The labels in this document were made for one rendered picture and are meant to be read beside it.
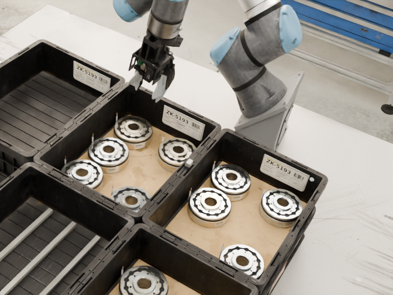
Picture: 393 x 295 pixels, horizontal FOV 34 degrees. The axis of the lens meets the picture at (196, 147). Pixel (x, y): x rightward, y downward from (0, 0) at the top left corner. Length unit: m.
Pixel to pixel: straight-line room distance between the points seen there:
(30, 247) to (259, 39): 0.81
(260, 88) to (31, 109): 0.64
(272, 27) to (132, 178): 0.55
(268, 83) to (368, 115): 1.69
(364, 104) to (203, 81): 1.53
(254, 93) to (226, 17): 2.16
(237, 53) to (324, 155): 0.45
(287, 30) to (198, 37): 2.01
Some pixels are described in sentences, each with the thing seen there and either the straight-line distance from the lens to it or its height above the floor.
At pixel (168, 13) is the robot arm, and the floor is 1.27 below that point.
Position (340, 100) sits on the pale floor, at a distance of 3.51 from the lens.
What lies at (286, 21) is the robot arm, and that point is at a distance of 1.74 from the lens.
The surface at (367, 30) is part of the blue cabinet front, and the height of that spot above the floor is 0.39.
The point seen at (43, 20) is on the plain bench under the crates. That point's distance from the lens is 2.40.
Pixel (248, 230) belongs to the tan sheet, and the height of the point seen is 0.83.
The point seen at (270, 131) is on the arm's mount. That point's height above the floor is 0.82.
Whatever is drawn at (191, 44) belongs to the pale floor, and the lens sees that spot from 3.64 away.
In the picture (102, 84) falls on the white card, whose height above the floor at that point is 0.89.
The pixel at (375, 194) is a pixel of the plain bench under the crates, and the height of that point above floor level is 0.70.
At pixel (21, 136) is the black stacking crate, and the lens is 1.72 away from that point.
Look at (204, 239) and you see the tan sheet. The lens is 1.51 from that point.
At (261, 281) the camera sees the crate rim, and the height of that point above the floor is 0.93.
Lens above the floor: 1.98
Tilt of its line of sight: 42 degrees down
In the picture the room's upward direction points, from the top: 11 degrees clockwise
